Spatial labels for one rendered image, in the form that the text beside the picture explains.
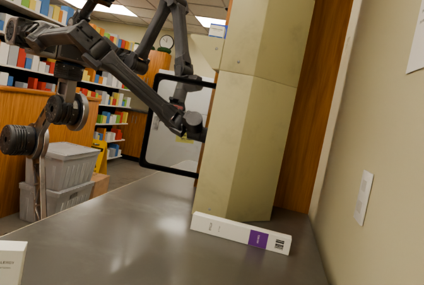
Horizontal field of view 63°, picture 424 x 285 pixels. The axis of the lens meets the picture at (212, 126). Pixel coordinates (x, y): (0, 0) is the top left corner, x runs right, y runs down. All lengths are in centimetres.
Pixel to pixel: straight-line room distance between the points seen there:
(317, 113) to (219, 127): 50
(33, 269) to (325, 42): 123
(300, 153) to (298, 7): 58
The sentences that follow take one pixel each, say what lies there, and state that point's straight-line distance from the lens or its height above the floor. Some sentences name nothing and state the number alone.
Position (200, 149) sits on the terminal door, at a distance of 141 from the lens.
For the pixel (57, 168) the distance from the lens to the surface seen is 323.
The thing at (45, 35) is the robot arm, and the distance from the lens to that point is 148.
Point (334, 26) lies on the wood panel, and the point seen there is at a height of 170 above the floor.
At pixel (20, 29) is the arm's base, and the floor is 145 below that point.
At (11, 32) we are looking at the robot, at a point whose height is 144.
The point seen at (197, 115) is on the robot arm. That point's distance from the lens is 117.
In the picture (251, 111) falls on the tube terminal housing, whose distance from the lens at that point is 109.
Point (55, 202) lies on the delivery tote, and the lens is 330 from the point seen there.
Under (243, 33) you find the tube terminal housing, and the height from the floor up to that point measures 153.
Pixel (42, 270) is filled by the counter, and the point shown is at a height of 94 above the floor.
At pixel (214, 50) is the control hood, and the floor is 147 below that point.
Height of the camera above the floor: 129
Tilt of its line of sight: 3 degrees down
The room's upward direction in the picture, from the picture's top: 11 degrees clockwise
